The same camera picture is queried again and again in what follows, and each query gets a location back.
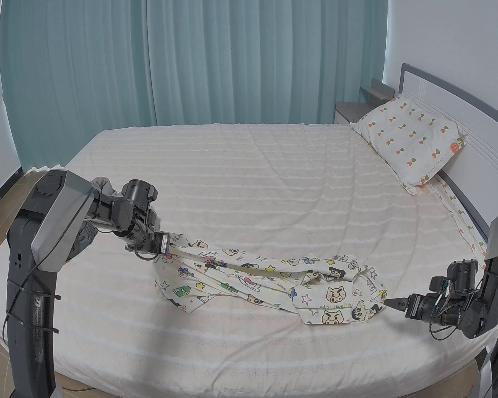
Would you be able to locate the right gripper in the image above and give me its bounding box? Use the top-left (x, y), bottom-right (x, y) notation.
top-left (404, 293), bottom-right (432, 323)

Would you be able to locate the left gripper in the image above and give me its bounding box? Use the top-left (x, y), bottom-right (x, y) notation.
top-left (149, 231), bottom-right (172, 261)

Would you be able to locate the white printed pyjama top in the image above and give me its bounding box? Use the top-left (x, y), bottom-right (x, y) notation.
top-left (153, 232), bottom-right (389, 327)

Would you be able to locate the grey garment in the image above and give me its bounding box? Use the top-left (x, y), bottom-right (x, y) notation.
top-left (68, 175), bottom-right (119, 263)

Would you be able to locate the bed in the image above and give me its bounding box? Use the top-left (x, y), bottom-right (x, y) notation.
top-left (0, 62), bottom-right (498, 398)

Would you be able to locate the white printed pillow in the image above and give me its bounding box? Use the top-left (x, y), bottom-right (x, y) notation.
top-left (350, 95), bottom-right (470, 198)

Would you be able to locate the blue-green curtain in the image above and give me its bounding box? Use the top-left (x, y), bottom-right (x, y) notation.
top-left (0, 0), bottom-right (157, 172)
top-left (145, 0), bottom-right (389, 128)

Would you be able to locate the grey bedside table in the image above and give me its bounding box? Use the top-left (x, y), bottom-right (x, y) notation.
top-left (334, 78), bottom-right (396, 126)

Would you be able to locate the black cable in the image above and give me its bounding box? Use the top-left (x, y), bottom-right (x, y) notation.
top-left (124, 243), bottom-right (160, 262)
top-left (427, 322), bottom-right (458, 341)

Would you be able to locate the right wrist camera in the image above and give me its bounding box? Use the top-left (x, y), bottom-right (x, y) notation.
top-left (429, 276), bottom-right (450, 296)

